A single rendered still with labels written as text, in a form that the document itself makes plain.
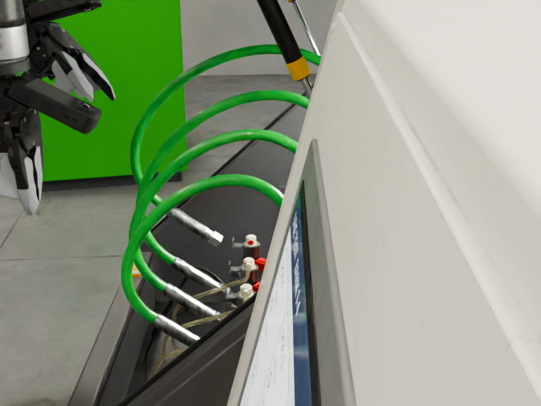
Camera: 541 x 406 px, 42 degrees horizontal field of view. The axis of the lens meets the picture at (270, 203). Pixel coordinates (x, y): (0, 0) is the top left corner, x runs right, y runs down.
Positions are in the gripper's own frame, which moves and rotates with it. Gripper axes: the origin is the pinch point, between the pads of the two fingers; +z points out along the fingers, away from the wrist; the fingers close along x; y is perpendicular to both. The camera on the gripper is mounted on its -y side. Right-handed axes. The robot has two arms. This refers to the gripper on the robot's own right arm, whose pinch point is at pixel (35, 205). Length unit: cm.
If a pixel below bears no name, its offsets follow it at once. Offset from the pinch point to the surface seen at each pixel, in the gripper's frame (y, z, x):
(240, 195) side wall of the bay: -25, 16, -43
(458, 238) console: -38, -29, 73
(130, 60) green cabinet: 55, 44, -325
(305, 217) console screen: -35, -19, 47
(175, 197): -21.4, -6.4, 12.7
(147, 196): -16.5, -3.4, 4.8
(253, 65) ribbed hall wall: -4, 114, -653
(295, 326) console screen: -35, -16, 55
